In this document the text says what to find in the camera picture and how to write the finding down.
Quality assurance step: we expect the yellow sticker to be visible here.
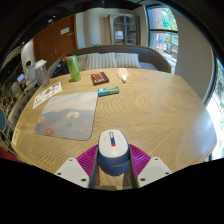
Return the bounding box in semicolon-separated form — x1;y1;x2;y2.
11;128;21;148

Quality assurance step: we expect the black backpack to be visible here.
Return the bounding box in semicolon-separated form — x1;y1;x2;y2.
53;54;72;78

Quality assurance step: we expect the glass door cabinet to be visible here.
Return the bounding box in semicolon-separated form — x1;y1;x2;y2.
108;13;140;46

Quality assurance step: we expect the striped cushion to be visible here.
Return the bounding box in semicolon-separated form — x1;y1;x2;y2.
77;54;90;71
114;52;142;69
85;52;118;71

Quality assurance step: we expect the clear plastic shaker cup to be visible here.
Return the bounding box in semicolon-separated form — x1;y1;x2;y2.
34;59;51;88

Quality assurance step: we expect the laptop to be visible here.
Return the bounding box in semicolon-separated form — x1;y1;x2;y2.
16;73;26;84

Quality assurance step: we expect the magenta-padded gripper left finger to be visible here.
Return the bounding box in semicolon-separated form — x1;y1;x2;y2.
54;144;101;190

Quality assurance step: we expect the white sticker sheet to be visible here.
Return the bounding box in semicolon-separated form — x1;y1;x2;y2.
32;81;63;110

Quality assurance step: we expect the black and orange box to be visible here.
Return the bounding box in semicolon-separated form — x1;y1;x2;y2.
90;71;110;86

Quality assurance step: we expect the black framed window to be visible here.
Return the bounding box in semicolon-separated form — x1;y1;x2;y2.
147;5;179;74

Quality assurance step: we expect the grey tufted chair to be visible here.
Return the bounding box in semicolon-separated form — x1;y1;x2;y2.
8;83;41;126

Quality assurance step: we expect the green drink can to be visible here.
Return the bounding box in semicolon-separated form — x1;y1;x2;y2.
65;55;82;83

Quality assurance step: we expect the white and orange tube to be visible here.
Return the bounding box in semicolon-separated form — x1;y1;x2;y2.
117;67;130;84

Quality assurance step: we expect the person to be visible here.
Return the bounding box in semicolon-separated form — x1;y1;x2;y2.
24;60;38;84

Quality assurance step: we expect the brown wooden door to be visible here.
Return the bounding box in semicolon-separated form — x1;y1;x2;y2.
33;14;78;70

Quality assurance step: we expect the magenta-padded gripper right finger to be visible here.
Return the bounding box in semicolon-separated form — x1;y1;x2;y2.
128;143;173;189

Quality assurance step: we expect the green and blue small pack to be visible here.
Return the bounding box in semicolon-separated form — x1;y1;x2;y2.
97;85;120;98

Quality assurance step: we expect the white and blue computer mouse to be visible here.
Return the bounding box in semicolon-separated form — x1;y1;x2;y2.
97;129;131;177

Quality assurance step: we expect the grey curved sofa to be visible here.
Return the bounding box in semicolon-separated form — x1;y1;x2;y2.
48;44;172;78

